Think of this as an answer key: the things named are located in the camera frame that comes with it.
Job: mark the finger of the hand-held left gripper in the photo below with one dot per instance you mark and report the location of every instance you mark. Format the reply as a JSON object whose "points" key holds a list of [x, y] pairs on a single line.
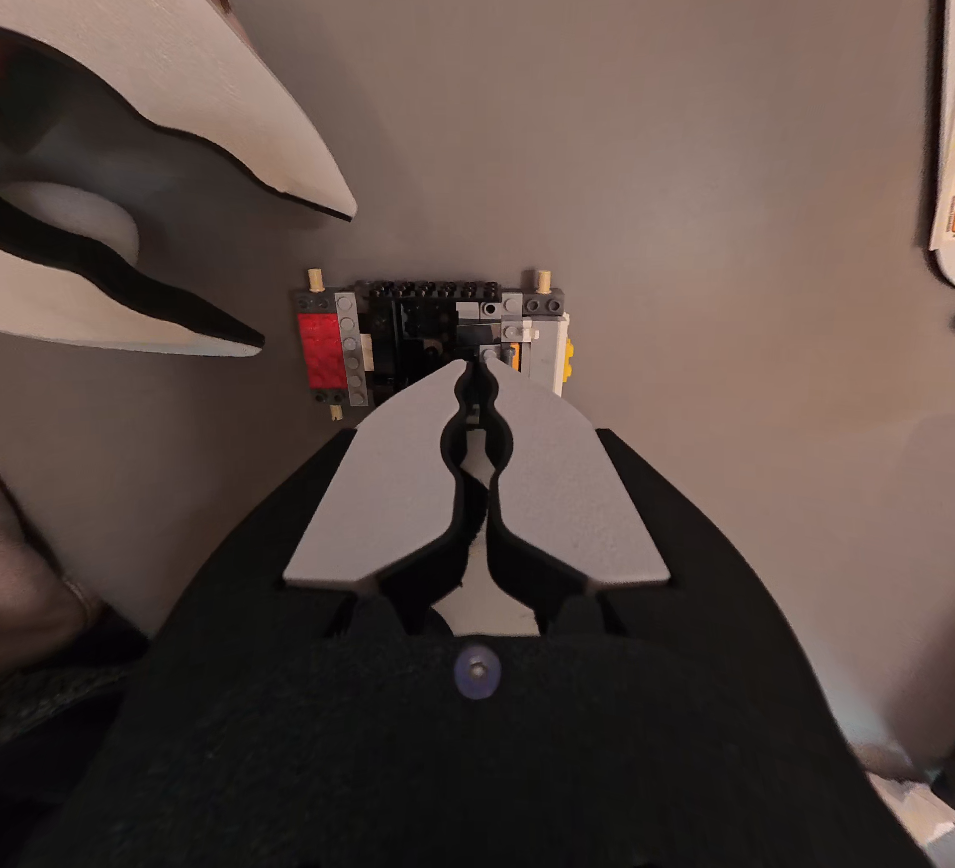
{"points": [[149, 25], [89, 316]]}

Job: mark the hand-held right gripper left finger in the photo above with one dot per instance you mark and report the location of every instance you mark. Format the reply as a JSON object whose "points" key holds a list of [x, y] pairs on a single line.
{"points": [[388, 495]]}

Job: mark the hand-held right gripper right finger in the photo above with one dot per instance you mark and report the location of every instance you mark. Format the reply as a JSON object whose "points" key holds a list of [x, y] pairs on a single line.
{"points": [[567, 502]]}

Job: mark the multicoloured toy brick model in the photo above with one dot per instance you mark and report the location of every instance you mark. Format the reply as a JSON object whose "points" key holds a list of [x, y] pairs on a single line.
{"points": [[418, 331]]}

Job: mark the white printed booklet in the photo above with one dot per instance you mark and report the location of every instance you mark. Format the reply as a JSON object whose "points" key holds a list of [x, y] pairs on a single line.
{"points": [[944, 99]]}

